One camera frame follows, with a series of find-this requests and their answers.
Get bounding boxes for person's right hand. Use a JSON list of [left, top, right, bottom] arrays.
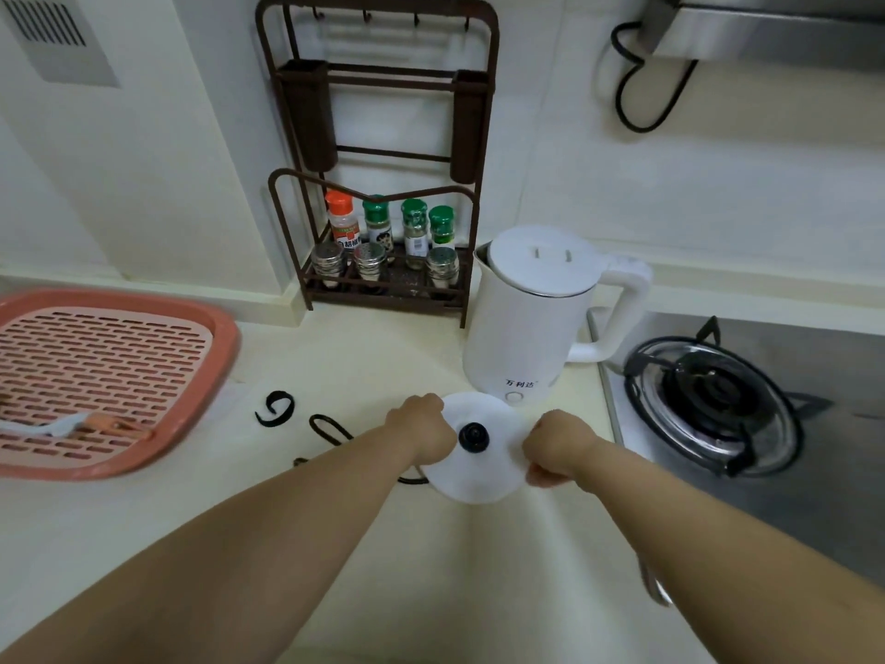
[[521, 409, 603, 489]]

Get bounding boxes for person's left hand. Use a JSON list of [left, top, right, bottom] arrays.
[[383, 392, 459, 468]]

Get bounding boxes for white round kettle base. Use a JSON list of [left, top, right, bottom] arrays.
[[415, 391, 537, 505]]

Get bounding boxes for person's right forearm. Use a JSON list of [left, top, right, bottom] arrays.
[[571, 437, 885, 664]]

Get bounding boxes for person's left forearm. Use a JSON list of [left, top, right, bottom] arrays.
[[0, 416, 428, 664]]

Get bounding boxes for white electric kettle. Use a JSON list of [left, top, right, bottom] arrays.
[[462, 225, 654, 406]]

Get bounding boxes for glass shaker with metal lid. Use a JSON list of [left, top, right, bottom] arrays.
[[311, 242, 347, 290], [353, 242, 387, 292], [425, 246, 460, 298]]

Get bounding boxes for black burner pan support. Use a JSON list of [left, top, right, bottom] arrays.
[[624, 316, 834, 478]]

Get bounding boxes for green cap spice bottle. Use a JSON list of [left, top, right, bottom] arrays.
[[401, 198, 431, 271], [429, 206, 456, 251], [362, 195, 394, 253]]

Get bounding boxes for orange cap spice bottle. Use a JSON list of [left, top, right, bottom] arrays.
[[325, 190, 362, 251]]

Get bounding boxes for stainless steel gas stove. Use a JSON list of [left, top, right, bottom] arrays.
[[586, 307, 885, 588]]

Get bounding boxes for brown metal spice rack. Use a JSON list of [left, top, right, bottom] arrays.
[[256, 0, 500, 330]]

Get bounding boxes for pink plastic drain tray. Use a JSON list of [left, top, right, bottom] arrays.
[[0, 288, 242, 482]]

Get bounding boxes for white and orange brush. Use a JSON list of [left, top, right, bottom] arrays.
[[0, 411, 154, 443]]

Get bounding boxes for steel range hood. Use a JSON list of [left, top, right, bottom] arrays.
[[636, 0, 885, 63]]

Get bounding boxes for black power cord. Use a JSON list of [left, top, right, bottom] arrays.
[[254, 390, 433, 486]]

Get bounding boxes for silver metal handle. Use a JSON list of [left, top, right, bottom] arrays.
[[636, 554, 675, 609]]

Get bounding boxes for black range hood cable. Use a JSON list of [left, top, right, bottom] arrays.
[[610, 20, 701, 134]]

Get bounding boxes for grey wall vent grille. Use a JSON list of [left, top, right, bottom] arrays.
[[0, 0, 122, 89]]

